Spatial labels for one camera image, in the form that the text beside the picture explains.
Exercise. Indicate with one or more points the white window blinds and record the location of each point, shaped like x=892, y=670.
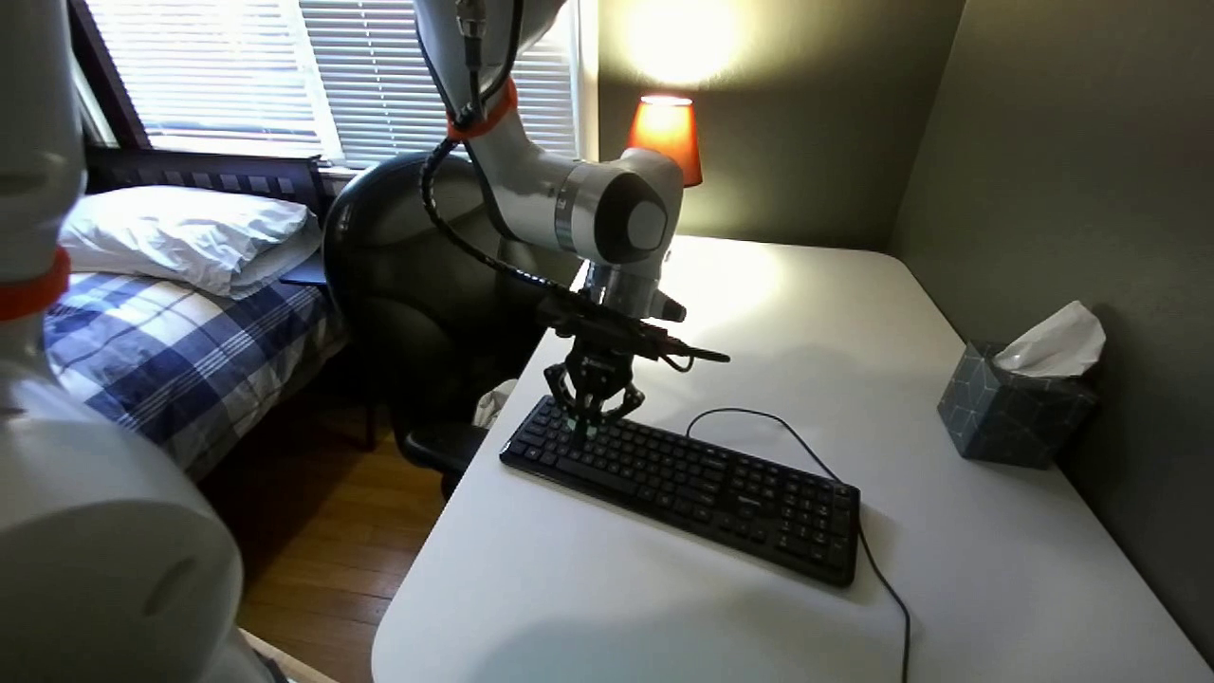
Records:
x=250, y=63

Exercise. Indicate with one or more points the black leather office chair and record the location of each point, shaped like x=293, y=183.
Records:
x=390, y=328

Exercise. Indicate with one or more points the orange shade table lamp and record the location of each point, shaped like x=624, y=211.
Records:
x=667, y=128

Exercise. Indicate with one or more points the blue plaid bed blanket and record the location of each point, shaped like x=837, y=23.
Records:
x=177, y=362

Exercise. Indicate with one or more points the dark patterned tissue box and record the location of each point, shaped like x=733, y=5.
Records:
x=1006, y=421

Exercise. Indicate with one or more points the dark bed headboard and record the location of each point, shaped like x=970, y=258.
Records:
x=213, y=172

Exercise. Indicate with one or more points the white pillow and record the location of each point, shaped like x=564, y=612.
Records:
x=177, y=231

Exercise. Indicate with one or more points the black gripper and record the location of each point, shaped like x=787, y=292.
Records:
x=605, y=367

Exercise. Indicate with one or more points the white tissue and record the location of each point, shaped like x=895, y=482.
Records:
x=1052, y=343

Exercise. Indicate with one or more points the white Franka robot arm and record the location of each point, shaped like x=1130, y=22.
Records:
x=593, y=211

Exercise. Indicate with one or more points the black computer keyboard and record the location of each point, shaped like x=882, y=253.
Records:
x=684, y=487

